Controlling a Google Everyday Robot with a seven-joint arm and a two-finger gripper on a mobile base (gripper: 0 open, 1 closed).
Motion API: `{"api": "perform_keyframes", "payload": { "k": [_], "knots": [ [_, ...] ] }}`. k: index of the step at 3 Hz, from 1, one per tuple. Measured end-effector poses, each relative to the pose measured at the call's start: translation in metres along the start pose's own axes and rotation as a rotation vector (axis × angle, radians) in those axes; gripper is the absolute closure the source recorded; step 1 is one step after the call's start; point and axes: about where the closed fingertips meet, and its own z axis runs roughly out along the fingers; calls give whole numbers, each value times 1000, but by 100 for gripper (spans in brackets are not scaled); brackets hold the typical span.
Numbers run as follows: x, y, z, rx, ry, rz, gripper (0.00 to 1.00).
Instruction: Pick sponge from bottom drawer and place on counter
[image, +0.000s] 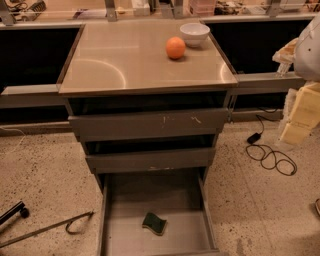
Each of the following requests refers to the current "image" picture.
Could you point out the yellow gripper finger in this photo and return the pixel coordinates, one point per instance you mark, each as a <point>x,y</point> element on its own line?
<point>301,113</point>
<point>286,53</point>

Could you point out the green yellow sponge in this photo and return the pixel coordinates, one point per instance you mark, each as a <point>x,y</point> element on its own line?
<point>154,223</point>

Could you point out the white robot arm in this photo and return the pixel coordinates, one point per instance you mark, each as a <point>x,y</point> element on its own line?
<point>304,54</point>

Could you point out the grey top drawer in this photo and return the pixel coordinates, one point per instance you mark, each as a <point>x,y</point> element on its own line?
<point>148,124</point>

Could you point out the grey middle drawer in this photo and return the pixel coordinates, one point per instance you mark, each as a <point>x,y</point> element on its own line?
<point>150,161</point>

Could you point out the grey metal drawer cabinet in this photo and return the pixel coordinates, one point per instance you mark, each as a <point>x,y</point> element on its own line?
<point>122,67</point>

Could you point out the grey open bottom drawer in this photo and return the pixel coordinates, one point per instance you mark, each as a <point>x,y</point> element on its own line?
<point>176,197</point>

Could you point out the tan shoe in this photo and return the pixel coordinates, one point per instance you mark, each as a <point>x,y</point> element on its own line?
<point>317,206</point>

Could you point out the white bowl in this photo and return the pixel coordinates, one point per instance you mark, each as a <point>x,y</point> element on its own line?
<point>194,34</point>

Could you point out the orange fruit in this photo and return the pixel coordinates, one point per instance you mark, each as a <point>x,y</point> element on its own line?
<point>175,48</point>

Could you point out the black caster wheel leg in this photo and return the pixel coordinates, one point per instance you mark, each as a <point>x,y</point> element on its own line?
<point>17,208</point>

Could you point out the metal rod with hook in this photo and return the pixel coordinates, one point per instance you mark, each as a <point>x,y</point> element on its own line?
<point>66,223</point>

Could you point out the grey metal side rail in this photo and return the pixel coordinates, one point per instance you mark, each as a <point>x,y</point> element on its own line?
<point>261,83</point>

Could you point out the grey metal left rail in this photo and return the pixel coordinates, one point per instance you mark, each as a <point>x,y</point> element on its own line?
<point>30,96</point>

